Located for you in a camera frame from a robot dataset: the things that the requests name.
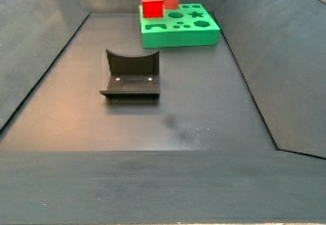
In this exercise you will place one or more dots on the black curved fixture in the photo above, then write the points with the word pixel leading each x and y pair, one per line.
pixel 134 74

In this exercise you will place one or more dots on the green shape sorter block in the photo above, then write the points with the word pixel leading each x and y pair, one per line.
pixel 185 27

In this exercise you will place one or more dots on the red cube block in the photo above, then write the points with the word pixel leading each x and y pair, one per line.
pixel 153 8

